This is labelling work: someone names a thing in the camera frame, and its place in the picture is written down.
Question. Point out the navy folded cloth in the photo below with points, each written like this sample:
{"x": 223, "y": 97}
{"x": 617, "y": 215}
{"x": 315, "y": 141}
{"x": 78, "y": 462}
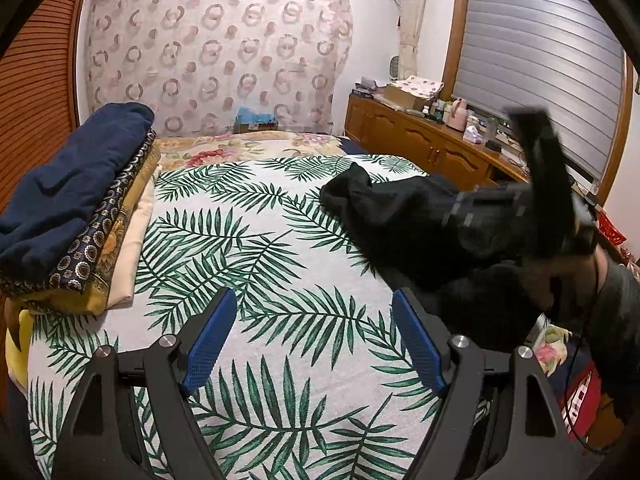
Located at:
{"x": 65, "y": 185}

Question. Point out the cardboard box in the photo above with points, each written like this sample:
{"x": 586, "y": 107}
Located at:
{"x": 400, "y": 97}

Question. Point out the pink jug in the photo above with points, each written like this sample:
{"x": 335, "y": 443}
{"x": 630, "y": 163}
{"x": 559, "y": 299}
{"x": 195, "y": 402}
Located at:
{"x": 457, "y": 115}

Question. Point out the floral blanket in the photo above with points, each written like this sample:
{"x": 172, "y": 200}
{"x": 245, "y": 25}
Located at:
{"x": 225, "y": 145}

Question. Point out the white fan heater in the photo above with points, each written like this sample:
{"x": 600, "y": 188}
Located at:
{"x": 395, "y": 67}

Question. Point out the red basket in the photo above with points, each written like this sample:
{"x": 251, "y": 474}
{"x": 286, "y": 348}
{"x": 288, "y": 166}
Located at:
{"x": 612, "y": 230}

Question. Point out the beige lace curtain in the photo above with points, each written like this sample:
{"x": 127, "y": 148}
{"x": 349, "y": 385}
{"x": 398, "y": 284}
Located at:
{"x": 412, "y": 20}

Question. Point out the wooden sideboard cabinet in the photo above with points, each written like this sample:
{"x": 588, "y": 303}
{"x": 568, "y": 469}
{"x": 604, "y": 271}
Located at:
{"x": 400, "y": 130}

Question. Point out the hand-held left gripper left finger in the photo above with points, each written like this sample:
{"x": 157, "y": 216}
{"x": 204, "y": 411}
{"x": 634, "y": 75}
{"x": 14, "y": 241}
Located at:
{"x": 210, "y": 345}

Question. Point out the circle print curtain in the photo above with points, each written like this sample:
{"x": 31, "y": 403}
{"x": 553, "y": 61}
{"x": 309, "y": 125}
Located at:
{"x": 200, "y": 50}

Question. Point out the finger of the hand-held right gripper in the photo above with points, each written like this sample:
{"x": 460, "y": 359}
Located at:
{"x": 470, "y": 212}

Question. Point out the yellow folded cloth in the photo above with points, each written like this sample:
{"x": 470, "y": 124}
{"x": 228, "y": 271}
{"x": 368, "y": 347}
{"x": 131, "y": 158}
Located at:
{"x": 75, "y": 303}

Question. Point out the black t-shirt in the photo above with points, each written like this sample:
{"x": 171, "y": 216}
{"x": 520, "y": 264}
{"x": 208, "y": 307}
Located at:
{"x": 390, "y": 200}

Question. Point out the patterned folded quilts stack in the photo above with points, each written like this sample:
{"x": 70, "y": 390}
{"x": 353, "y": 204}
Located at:
{"x": 82, "y": 257}

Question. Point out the cream folded cloth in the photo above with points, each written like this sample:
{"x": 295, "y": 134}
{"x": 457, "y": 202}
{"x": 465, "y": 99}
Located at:
{"x": 130, "y": 240}

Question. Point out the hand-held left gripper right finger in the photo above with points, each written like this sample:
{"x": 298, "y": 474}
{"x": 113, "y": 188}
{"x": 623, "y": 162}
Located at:
{"x": 420, "y": 345}

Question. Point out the blue box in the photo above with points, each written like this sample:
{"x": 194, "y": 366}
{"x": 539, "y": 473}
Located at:
{"x": 255, "y": 120}

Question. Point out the red white patterned bag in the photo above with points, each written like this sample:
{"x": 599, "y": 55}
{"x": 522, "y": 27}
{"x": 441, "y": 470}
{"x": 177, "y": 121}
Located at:
{"x": 582, "y": 395}

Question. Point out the wooden window frame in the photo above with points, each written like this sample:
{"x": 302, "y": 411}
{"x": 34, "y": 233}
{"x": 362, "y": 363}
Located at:
{"x": 456, "y": 35}

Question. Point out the navy bed sheet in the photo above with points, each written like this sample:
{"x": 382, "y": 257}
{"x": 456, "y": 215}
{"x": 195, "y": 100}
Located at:
{"x": 352, "y": 146}

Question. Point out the person's right hand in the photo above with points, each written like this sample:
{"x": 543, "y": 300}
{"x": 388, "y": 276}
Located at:
{"x": 565, "y": 280}

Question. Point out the purple tissue box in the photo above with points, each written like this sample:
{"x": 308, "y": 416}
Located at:
{"x": 472, "y": 135}

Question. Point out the leaf print bed sheet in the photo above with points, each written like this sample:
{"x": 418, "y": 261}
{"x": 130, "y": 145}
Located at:
{"x": 280, "y": 270}

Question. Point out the grey window blind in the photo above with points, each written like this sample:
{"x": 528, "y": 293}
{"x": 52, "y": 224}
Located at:
{"x": 540, "y": 50}

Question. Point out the louvered wooden wardrobe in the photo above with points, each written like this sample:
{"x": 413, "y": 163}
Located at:
{"x": 40, "y": 85}

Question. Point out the floral cloth on box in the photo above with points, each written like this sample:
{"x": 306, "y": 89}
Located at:
{"x": 420, "y": 85}

